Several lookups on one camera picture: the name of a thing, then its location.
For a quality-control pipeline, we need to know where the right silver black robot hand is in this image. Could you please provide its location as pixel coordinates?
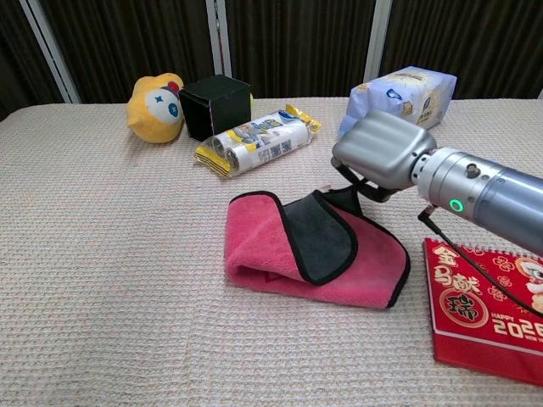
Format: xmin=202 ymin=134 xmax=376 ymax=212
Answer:
xmin=330 ymin=109 xmax=438 ymax=204

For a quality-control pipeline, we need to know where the pink and black cloth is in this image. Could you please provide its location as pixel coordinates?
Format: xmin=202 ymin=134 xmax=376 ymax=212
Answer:
xmin=223 ymin=186 xmax=411 ymax=310

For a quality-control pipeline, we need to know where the pale blue tissue pack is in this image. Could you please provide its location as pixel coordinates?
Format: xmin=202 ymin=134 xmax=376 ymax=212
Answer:
xmin=338 ymin=65 xmax=458 ymax=137

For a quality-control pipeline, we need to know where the white yellow trash bag pack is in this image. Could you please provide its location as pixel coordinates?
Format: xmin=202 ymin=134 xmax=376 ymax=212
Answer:
xmin=193 ymin=103 xmax=322 ymax=179

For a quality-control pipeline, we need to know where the black cube box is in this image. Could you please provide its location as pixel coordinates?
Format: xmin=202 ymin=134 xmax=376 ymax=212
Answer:
xmin=177 ymin=74 xmax=252 ymax=142

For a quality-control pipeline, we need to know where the red 2026 desk calendar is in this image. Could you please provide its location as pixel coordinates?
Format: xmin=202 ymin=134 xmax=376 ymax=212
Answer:
xmin=423 ymin=237 xmax=543 ymax=387

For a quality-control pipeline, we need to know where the yellow plush toy with face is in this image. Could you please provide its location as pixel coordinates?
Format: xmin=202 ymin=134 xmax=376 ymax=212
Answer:
xmin=126 ymin=72 xmax=187 ymax=144

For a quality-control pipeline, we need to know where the beige woven tablecloth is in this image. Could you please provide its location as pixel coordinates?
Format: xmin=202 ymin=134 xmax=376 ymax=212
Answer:
xmin=0 ymin=97 xmax=543 ymax=407

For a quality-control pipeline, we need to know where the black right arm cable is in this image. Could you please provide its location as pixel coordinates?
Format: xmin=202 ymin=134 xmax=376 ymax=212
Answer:
xmin=417 ymin=204 xmax=543 ymax=317

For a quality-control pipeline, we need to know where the silver partition post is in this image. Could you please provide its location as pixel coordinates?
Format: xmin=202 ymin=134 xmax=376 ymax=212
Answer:
xmin=19 ymin=0 xmax=81 ymax=105
xmin=205 ymin=0 xmax=233 ymax=78
xmin=363 ymin=0 xmax=392 ymax=84

